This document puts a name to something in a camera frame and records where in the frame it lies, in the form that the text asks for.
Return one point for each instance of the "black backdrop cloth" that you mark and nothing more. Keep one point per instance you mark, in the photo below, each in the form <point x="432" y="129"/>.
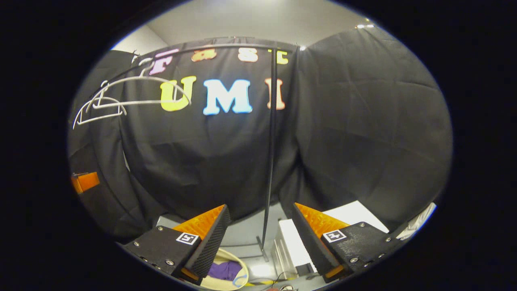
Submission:
<point x="363" y="121"/>

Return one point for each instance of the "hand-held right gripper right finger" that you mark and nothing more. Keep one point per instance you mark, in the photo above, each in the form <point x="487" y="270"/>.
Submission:
<point x="313" y="246"/>

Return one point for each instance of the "purple ribbed jacket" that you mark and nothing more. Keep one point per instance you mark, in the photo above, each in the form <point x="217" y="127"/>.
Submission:
<point x="224" y="270"/>

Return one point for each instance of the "white clothes hanger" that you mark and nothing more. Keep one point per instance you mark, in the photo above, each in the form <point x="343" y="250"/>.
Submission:
<point x="101" y="117"/>
<point x="133" y="79"/>

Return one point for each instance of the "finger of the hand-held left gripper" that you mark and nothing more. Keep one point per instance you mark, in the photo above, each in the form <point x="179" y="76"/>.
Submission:
<point x="85" y="182"/>

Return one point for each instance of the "white plastic sheet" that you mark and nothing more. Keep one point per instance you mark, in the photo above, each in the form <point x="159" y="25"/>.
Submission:
<point x="420" y="220"/>

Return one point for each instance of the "beige laundry hamper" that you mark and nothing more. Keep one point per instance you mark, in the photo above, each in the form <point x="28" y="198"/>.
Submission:
<point x="241" y="260"/>

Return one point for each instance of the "white board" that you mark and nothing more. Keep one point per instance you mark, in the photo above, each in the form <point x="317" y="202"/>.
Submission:
<point x="355" y="214"/>

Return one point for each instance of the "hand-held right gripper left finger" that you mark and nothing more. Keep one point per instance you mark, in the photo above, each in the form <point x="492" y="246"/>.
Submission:
<point x="210" y="246"/>

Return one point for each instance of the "black clothes rack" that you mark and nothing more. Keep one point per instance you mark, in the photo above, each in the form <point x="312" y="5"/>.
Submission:
<point x="271" y="141"/>

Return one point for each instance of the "ceiling light panel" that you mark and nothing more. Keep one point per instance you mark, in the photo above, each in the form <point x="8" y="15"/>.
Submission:
<point x="364" y="26"/>

